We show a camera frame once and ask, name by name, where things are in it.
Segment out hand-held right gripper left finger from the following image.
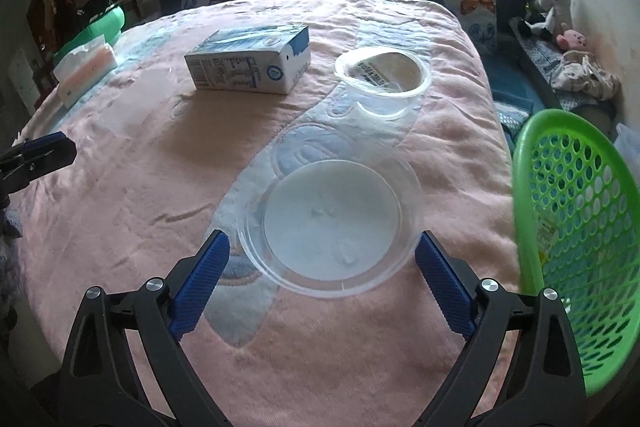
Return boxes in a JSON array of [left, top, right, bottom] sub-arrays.
[[59, 229, 232, 427]]

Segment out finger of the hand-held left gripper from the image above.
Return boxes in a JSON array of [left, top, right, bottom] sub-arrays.
[[0, 132, 78, 198]]

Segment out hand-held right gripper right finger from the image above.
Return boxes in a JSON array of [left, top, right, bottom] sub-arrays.
[[414, 229, 588, 427]]

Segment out clear round plastic lid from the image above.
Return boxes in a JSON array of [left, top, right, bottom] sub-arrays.
[[244, 154, 423, 299]]

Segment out green plastic basket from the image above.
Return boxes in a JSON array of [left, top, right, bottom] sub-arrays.
[[511, 108, 640, 400]]

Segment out clear round plastic container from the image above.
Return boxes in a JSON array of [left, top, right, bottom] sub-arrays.
[[334, 47, 433, 120]]

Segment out blue white milk carton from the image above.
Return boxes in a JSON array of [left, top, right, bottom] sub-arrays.
[[185, 23, 312, 96]]

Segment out pink white tissue pack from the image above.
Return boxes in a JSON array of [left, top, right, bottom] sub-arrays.
[[52, 36, 118, 108]]

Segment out hanging clothes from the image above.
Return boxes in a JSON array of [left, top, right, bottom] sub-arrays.
[[45, 0, 96, 52]]

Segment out printed cloth pile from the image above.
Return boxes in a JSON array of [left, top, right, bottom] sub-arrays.
[[550, 49, 621, 102]]

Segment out pink plush toy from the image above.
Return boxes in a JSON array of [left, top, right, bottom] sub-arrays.
[[556, 28, 587, 51]]

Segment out black white cow plush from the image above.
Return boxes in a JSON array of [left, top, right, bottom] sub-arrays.
[[517, 0, 573, 38]]

